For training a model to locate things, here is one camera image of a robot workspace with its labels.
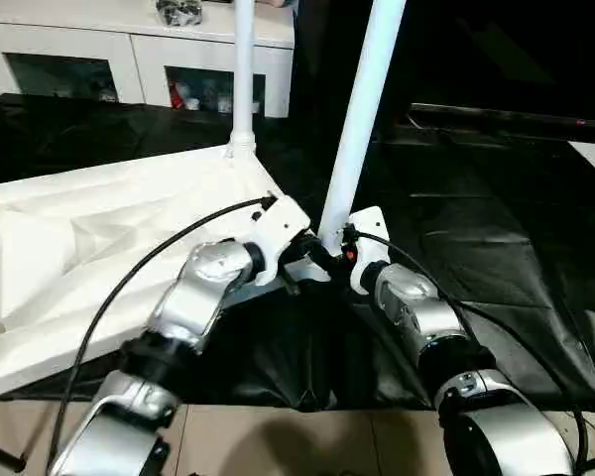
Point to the white plastic table leg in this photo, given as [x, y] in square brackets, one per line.
[362, 124]
[243, 74]

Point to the white plastic table top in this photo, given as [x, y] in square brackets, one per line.
[79, 223]

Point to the black mat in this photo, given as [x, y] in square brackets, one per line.
[476, 248]

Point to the red bottle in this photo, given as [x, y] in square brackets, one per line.
[179, 94]

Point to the dark object on cabinet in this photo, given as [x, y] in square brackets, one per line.
[179, 12]

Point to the white cabinet with glass doors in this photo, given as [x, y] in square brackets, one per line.
[104, 44]

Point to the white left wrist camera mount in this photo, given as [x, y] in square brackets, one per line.
[280, 233]

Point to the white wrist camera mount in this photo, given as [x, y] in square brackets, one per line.
[280, 233]
[369, 233]

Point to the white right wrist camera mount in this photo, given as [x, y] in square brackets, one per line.
[369, 233]

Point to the black metal table frame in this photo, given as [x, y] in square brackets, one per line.
[2, 453]

